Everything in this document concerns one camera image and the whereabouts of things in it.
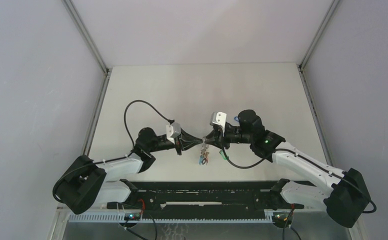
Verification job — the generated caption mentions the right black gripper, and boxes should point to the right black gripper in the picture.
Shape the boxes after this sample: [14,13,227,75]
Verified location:
[205,122,253,150]

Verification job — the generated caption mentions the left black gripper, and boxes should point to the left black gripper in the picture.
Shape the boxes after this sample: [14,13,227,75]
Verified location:
[147,126,202,155]

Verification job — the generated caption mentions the green key tag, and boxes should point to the green key tag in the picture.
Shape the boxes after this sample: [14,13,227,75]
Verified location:
[219,149,229,161]

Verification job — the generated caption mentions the large keyring with key tags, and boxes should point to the large keyring with key tags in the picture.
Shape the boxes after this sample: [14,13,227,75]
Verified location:
[198,138,210,166]

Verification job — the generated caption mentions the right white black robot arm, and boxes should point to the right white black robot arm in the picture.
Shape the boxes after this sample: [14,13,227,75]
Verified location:
[205,109,377,228]

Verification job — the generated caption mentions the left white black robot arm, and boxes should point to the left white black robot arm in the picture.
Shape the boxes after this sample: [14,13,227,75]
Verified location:
[52,123,203,215]

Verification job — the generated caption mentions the left circuit board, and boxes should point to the left circuit board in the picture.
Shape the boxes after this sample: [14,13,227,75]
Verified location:
[123,212,142,222]

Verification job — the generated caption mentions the circuit board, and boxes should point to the circuit board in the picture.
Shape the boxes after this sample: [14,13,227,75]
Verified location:
[272,212,293,229]
[123,212,142,222]

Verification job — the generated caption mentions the right circuit board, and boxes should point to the right circuit board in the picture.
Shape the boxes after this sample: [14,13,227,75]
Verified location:
[272,212,293,229]

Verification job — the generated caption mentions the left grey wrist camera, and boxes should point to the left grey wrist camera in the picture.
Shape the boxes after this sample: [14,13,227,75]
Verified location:
[166,122,181,144]

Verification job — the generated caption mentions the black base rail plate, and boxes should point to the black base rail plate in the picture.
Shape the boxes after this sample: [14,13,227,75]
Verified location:
[106,181,303,219]

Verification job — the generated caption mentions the right black camera cable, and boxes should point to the right black camera cable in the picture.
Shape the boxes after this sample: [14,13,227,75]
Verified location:
[221,140,378,215]

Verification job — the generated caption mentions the right aluminium frame post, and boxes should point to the right aluminium frame post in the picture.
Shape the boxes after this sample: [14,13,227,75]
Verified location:
[297,0,343,165]

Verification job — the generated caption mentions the aluminium frame post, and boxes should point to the aluminium frame post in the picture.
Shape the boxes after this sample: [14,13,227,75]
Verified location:
[61,0,110,156]
[297,0,343,165]

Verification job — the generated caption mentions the white slotted cable duct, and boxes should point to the white slotted cable duct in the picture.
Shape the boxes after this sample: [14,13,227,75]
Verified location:
[68,211,275,224]

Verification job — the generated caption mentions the left aluminium frame post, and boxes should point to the left aluminium frame post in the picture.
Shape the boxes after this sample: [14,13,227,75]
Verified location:
[61,0,110,156]

